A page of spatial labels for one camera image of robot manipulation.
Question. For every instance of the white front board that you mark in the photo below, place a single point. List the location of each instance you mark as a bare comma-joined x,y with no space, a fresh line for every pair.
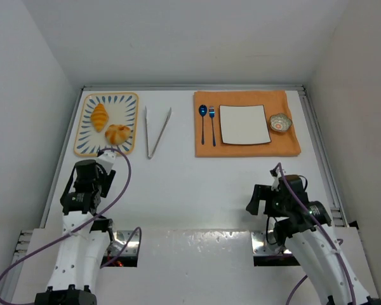
201,267

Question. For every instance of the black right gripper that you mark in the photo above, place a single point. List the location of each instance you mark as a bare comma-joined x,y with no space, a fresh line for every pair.
260,197

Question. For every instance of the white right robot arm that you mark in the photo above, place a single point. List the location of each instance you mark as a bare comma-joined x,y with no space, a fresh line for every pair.
304,227

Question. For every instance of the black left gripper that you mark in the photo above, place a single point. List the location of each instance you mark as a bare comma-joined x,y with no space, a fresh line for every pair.
107,183

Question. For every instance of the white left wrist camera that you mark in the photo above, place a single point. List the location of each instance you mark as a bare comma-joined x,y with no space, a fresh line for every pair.
107,158

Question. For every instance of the white square plate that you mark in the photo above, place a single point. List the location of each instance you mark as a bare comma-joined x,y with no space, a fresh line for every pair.
244,125

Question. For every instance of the small flower-shaped bowl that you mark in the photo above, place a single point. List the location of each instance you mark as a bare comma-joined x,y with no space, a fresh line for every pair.
280,122

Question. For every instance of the blue spoon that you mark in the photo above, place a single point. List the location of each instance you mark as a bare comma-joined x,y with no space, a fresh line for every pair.
202,112

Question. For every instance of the blue fork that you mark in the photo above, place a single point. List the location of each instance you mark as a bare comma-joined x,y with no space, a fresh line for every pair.
212,116

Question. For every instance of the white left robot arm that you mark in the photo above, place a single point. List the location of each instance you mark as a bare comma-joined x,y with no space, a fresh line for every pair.
80,254

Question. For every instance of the orange cloth placemat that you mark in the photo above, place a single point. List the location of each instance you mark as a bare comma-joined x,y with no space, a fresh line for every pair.
282,144

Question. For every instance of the round striped bread roll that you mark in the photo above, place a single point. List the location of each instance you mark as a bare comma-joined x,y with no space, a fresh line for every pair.
117,134

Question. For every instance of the blue patterned rectangular tray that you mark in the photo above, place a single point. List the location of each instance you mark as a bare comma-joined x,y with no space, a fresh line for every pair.
122,109

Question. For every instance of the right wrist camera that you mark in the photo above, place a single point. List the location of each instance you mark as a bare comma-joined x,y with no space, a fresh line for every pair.
275,173

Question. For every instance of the orange croissant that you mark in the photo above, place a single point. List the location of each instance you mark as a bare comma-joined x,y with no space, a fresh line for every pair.
99,117

